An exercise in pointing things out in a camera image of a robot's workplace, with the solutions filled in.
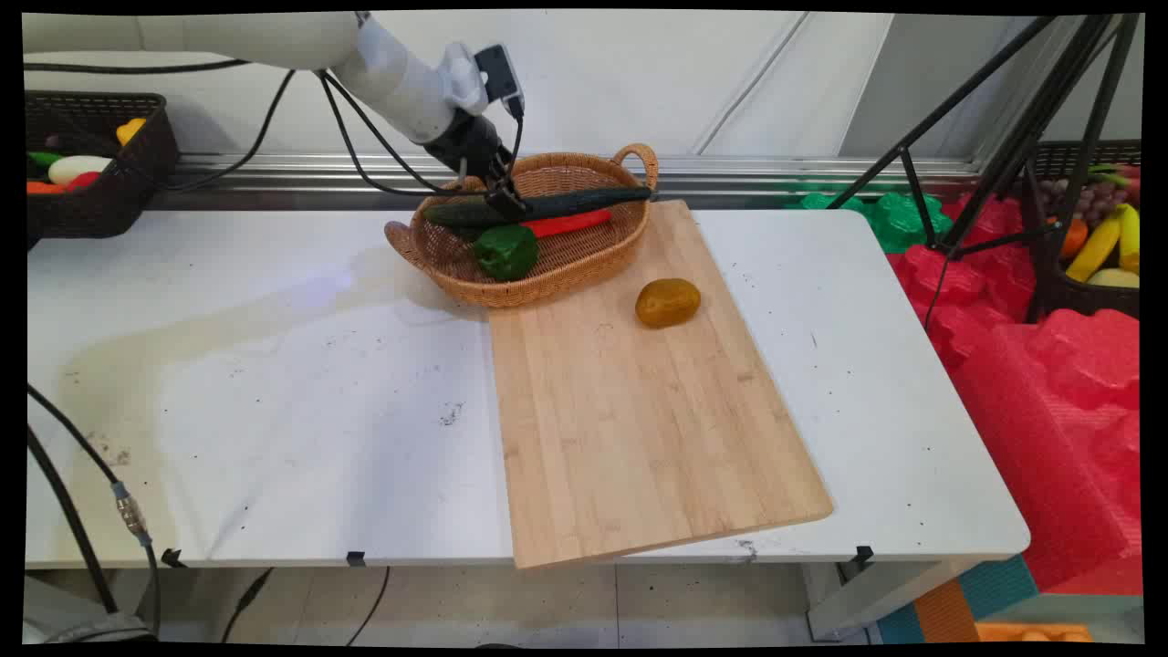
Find black basket with vegetables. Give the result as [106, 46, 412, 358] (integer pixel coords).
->
[26, 91, 180, 240]

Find green foam mat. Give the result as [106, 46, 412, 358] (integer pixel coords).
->
[785, 190, 954, 255]

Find white toy eggplant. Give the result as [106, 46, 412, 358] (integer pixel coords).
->
[47, 155, 113, 186]

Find black tripod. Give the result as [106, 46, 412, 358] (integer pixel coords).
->
[826, 14, 1142, 327]

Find brown potato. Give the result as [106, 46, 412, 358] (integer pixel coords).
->
[635, 278, 703, 329]

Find metal wall rail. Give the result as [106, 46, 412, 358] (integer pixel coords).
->
[146, 152, 985, 212]

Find black basket with fruit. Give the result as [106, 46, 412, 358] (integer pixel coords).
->
[1027, 140, 1142, 320]

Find white table leg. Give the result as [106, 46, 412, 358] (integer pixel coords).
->
[801, 557, 985, 641]

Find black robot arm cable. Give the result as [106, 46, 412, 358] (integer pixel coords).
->
[23, 58, 526, 198]

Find blue and orange mat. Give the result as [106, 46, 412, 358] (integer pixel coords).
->
[876, 554, 1041, 644]

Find thin black hanging cable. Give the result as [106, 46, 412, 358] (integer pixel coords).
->
[345, 566, 391, 647]

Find red and green toy chili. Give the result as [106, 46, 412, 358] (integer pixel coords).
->
[1086, 162, 1142, 194]

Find wicker basket with handles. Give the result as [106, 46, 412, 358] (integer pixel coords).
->
[384, 143, 659, 308]

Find black cable with plug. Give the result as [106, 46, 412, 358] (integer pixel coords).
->
[221, 567, 275, 644]

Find dark green cucumber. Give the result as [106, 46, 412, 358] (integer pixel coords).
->
[422, 185, 653, 229]

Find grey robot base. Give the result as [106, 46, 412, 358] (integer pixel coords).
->
[23, 575, 158, 644]

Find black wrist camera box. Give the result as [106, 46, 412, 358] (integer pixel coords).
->
[474, 44, 527, 120]

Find short yellow toy banana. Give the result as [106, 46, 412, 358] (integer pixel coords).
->
[1118, 203, 1142, 275]

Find red foam mat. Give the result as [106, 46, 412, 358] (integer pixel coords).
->
[887, 193, 1142, 596]

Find thick black cable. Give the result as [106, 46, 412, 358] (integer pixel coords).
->
[27, 427, 120, 614]

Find long yellow toy banana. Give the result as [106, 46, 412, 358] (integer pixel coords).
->
[1065, 212, 1121, 283]

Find thin cable with metal connector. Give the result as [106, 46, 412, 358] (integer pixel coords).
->
[27, 383, 162, 635]

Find purple toy grapes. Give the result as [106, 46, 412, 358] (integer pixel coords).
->
[1040, 178, 1130, 229]

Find red chili pepper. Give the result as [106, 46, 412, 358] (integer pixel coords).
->
[522, 209, 613, 239]

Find orange foam piece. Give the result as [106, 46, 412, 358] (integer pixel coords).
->
[975, 622, 1095, 643]

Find wooden cutting board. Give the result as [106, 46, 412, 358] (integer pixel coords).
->
[488, 199, 834, 570]

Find green bell pepper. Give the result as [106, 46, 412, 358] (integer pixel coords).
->
[473, 224, 540, 282]

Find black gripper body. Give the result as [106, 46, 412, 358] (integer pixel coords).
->
[423, 109, 515, 191]

